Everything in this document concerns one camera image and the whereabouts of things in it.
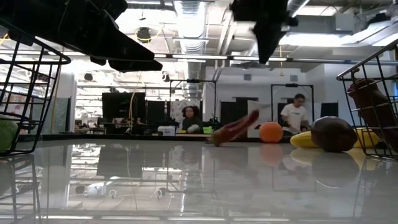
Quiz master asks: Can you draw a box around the white box device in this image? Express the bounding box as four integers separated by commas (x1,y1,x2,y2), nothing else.
157,125,177,137

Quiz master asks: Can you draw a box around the person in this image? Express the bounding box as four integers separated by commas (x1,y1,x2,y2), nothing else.
279,93,312,136
177,105,205,135

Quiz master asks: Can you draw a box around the black cabinet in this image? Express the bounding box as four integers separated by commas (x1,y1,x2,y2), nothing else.
101,92,146,119

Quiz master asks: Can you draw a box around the orange fruit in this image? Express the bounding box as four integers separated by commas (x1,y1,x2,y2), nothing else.
259,121,284,144

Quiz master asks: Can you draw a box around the red-brown chili pepper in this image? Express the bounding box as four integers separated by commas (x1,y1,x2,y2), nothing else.
347,77,398,154

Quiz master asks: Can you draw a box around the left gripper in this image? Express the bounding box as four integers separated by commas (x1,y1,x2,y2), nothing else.
0,0,155,67

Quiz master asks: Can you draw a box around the silver wire basket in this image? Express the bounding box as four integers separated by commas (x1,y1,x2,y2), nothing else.
336,39,398,161

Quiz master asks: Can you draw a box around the dark red chili pepper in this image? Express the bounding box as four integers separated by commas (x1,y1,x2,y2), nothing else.
212,109,260,147

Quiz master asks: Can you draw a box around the black wire basket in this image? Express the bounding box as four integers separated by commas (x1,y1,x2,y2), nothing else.
0,20,72,156

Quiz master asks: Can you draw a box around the black metal table frame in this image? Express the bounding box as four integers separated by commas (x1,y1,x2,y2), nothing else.
0,133,215,142

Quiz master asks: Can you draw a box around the silver ventilation duct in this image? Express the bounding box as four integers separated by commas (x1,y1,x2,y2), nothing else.
172,0,208,97

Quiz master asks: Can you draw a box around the yellow banana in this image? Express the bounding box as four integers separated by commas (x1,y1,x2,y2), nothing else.
290,130,315,149

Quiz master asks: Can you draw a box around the black station frame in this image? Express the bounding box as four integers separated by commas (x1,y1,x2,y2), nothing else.
169,79,218,138
271,83,314,131

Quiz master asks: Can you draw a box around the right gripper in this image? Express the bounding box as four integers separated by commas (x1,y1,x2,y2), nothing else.
230,0,299,65

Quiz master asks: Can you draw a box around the dark purple plum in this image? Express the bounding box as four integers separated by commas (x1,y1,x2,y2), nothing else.
310,116,358,153

